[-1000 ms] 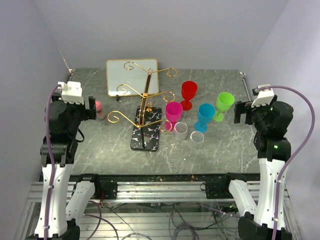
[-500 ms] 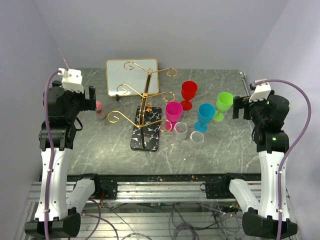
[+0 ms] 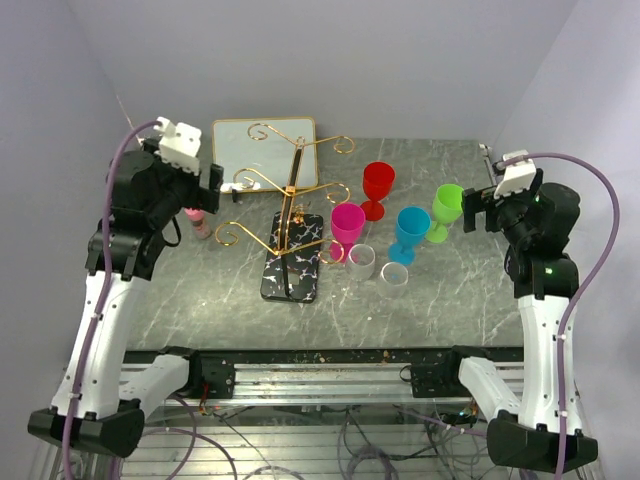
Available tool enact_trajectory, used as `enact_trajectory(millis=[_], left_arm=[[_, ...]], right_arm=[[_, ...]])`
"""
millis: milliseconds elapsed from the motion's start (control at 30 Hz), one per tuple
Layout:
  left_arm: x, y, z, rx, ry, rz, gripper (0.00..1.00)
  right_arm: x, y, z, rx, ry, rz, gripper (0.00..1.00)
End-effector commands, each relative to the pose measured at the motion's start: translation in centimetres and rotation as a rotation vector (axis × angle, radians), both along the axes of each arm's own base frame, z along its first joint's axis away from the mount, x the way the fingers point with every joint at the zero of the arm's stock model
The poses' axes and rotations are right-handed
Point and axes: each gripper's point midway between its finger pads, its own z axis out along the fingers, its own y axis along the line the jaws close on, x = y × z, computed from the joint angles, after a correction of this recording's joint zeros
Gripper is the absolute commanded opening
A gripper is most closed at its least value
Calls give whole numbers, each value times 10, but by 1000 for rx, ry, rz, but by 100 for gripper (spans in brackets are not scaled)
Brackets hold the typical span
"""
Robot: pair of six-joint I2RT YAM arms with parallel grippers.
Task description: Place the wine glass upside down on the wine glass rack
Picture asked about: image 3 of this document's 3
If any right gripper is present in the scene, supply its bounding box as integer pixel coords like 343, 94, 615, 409
461, 178, 541, 246

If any blue plastic wine glass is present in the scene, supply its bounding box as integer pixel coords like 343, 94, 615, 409
388, 206, 431, 266

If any gold wine glass rack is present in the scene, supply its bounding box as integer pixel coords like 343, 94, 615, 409
223, 122, 355, 304

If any red plastic wine glass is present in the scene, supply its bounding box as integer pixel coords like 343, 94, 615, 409
361, 161, 396, 222

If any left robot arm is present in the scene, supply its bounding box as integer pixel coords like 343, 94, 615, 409
28, 150, 223, 458

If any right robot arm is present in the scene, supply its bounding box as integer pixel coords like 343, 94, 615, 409
400, 183, 598, 475

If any green plastic wine glass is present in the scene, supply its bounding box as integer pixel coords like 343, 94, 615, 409
426, 184, 464, 244

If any pink plastic wine glass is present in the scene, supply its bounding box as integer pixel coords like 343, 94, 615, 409
329, 202, 366, 262

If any pink small bottle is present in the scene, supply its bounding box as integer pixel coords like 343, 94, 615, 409
184, 208, 212, 240

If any gold framed mirror tray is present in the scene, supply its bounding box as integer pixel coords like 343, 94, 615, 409
211, 117, 316, 194

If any clear glass cup right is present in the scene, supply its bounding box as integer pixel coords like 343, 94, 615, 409
376, 262, 409, 298

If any clear glass cup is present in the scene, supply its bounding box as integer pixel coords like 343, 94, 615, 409
345, 244, 376, 281
376, 262, 409, 298

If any clear glass cup left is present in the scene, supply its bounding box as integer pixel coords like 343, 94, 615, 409
345, 244, 376, 281

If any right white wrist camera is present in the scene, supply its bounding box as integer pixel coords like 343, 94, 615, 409
494, 150, 536, 200

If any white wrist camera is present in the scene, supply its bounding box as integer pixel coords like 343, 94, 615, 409
154, 117, 202, 176
494, 150, 536, 200

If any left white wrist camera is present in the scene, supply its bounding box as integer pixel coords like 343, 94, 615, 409
154, 117, 202, 176

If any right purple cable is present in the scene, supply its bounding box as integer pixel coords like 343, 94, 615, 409
502, 152, 621, 480

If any aluminium mounting rail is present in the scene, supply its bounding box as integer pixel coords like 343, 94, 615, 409
117, 349, 581, 406

